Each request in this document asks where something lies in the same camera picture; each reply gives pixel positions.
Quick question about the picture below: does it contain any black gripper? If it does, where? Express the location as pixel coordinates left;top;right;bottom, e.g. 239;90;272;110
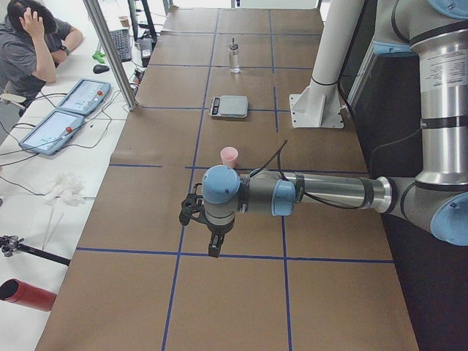
208;219;234;257

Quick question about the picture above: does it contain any pink plastic cup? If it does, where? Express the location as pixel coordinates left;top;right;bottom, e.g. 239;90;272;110
219;146;238;168

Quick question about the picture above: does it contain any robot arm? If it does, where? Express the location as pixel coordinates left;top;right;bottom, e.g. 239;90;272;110
197;1;467;257

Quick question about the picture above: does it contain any silver digital kitchen scale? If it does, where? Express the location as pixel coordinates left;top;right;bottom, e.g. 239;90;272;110
208;95;248;118

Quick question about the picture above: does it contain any crumpled white tissue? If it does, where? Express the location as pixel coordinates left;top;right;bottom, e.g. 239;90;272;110
44;173;85;206

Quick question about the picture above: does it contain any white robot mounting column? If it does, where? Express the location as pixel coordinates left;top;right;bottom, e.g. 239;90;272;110
290;0;365;129

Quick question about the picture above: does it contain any upper blue teach pendant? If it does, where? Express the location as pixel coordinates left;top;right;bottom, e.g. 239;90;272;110
56;78;111;117

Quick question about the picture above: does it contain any blue teach pendant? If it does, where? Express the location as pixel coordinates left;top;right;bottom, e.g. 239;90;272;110
56;78;111;117
19;109;84;156

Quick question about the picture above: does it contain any lower blue teach pendant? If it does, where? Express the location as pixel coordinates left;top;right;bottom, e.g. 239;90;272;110
19;109;84;156

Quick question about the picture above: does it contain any black tripod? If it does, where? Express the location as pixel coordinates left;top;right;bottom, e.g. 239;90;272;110
1;235;71;266

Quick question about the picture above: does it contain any red cylinder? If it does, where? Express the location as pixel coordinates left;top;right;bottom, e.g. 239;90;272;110
1;279;57;312

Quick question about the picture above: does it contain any black computer mouse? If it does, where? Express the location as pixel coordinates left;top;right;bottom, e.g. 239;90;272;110
93;64;110;74

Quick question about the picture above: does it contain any green plastic clamp tool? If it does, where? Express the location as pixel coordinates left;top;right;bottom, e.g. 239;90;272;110
92;51;106;64

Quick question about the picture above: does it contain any black keyboard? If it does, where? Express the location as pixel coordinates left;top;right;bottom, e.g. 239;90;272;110
109;29;132;62

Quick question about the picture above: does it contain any seated person grey shirt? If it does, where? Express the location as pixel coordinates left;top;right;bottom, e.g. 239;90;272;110
1;1;83;107

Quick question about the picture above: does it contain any aluminium frame post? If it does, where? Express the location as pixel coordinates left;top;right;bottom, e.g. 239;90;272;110
83;0;137;111

